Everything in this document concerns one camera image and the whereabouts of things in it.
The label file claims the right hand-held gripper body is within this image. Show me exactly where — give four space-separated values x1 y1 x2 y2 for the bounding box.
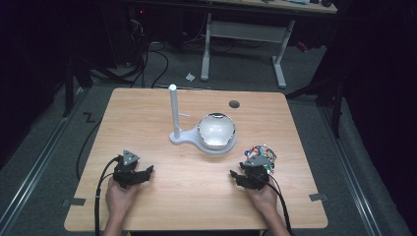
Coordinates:
239 154 273 192

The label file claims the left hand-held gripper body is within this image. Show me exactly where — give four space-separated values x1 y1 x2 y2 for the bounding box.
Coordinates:
112 149 146 190

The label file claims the colourful snack packet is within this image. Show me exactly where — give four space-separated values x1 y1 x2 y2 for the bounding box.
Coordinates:
243 144 278 175

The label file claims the shiny metal bowl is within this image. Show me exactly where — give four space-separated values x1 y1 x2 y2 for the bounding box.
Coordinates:
197 112 237 151

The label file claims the person's right hand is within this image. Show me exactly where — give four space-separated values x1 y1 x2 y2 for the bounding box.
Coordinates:
245 183 280 218

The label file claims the person's left hand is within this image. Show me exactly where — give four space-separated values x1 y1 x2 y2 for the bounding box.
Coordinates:
105 178 142 218

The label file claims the grey tape piece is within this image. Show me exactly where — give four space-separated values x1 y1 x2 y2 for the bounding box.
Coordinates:
61 197 88 207
308 192 329 203

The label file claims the white stand with pole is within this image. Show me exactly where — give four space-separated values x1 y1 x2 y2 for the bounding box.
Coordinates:
168 84 238 156

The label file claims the black metal stand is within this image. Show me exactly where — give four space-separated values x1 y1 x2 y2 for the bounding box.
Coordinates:
60 48 94 119
284 55 348 139

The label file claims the red object under desk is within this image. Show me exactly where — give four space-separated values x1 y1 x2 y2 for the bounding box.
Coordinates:
295 40 310 54

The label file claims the wooden desk with white legs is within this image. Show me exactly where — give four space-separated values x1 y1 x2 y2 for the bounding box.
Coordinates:
199 0 339 90

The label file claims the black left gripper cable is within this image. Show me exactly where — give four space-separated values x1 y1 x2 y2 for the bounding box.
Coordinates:
93 155 122 236

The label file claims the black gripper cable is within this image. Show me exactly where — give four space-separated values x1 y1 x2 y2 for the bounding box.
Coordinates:
265 175 294 236
93 155 122 236

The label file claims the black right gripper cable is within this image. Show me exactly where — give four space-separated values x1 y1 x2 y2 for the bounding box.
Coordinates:
265 175 294 236

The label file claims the metal floor rail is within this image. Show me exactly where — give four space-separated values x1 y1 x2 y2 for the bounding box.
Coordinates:
0 86 91 230
318 105 385 236

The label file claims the bundle of black cables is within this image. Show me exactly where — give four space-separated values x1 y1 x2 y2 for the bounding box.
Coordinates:
89 16 171 90

